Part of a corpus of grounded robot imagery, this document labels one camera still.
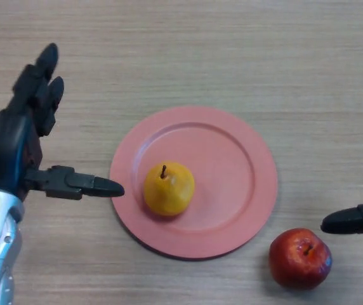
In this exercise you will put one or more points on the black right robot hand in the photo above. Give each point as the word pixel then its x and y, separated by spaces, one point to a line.
pixel 349 222

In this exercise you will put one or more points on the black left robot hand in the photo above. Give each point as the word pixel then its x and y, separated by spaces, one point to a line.
pixel 3 143

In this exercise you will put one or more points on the red apple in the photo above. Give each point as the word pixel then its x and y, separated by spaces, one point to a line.
pixel 299 262

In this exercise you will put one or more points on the yellow pear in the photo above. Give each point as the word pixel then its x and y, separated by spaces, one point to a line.
pixel 168 193

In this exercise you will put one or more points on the pink round plate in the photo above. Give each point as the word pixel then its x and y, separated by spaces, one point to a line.
pixel 232 178

